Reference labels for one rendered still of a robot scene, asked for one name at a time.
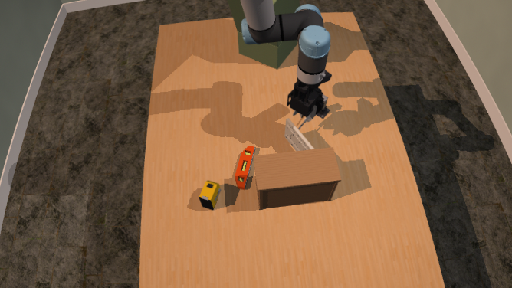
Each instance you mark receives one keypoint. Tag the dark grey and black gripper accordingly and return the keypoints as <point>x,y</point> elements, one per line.
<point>304,103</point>

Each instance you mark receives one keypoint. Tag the brown wooden cabinet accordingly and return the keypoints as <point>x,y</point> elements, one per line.
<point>307,175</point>

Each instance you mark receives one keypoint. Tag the orange spirit level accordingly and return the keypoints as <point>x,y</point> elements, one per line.
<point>243,173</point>

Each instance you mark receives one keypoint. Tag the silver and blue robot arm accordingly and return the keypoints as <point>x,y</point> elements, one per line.
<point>262,25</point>

